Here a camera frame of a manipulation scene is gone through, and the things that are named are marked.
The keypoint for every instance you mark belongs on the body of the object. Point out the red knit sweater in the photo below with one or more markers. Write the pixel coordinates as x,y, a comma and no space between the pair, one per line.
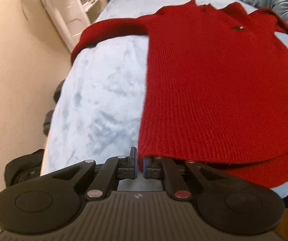
217,87

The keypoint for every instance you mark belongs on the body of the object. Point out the light blue bed sheet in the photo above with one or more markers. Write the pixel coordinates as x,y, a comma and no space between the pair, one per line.
100,108

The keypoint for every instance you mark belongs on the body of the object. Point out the black dumbbell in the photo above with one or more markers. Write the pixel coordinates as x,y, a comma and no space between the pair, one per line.
48,116

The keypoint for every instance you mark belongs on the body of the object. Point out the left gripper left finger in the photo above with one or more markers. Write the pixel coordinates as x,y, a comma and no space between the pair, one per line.
49,202

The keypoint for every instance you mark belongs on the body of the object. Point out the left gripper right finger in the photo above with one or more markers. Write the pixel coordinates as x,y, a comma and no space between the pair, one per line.
227,203

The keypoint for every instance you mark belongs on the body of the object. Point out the white bookshelf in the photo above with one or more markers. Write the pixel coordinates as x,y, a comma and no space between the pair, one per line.
71,17

